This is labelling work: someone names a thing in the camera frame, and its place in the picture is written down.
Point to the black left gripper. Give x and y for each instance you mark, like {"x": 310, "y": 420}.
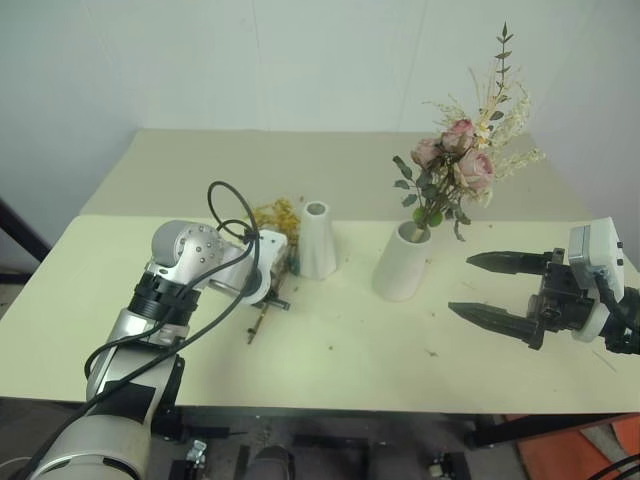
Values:
{"x": 275, "y": 286}

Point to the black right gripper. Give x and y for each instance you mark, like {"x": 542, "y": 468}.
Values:
{"x": 562, "y": 300}

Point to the yellow dried flower bouquet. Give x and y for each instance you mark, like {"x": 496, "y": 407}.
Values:
{"x": 280, "y": 212}

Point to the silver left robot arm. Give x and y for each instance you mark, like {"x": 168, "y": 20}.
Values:
{"x": 200, "y": 255}

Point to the white tapered ceramic vase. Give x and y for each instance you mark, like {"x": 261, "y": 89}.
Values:
{"x": 316, "y": 245}
{"x": 400, "y": 265}

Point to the pink rose dried bouquet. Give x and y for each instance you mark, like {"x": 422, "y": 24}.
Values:
{"x": 457, "y": 160}

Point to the dark rounded shape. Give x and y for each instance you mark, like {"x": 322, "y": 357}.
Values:
{"x": 274, "y": 462}

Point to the small caster wheel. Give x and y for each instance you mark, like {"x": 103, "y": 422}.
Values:
{"x": 197, "y": 451}

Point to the orange plastic object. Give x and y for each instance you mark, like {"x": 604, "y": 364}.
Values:
{"x": 575, "y": 450}

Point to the dark slanted furniture bar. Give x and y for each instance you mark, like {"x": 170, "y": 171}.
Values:
{"x": 22, "y": 230}

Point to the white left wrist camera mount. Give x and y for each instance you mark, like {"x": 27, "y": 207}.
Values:
{"x": 272, "y": 247}

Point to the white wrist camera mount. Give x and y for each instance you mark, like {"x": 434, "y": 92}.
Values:
{"x": 602, "y": 245}
{"x": 272, "y": 247}

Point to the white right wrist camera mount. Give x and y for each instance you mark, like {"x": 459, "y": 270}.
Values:
{"x": 602, "y": 245}

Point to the black metal table frame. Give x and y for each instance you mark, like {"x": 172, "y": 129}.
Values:
{"x": 320, "y": 440}

